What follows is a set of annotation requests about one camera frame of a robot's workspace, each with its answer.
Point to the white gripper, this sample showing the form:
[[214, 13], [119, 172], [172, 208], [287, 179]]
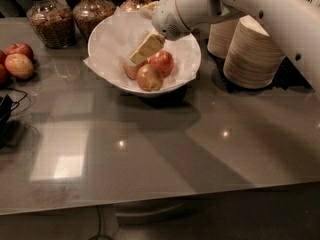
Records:
[[165, 16]]

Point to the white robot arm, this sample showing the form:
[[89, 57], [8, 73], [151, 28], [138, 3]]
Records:
[[294, 25]]

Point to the white bowl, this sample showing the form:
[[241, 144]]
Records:
[[143, 50]]

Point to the right red apple in bowl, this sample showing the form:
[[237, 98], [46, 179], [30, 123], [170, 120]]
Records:
[[163, 60]]

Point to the top red apple on table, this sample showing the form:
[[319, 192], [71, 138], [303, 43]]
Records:
[[21, 48]]

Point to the yellowish apple on table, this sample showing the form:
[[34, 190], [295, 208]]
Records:
[[19, 66]]

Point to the dark red apple left edge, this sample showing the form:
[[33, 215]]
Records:
[[2, 57]]

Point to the lower red apple left edge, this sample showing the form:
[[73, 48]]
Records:
[[4, 76]]

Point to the white paper liner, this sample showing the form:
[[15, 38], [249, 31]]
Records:
[[110, 47]]

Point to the rear stack of paper bowls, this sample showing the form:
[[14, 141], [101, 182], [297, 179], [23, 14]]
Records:
[[220, 37]]

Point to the stack of paper bowls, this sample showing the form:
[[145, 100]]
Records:
[[220, 37], [253, 58]]

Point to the far left glass cereal jar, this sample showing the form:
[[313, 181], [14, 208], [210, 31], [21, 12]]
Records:
[[53, 23]]

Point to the front stack of paper bowls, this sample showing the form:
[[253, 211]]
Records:
[[253, 58]]

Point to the black device at left edge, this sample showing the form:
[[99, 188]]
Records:
[[6, 104]]

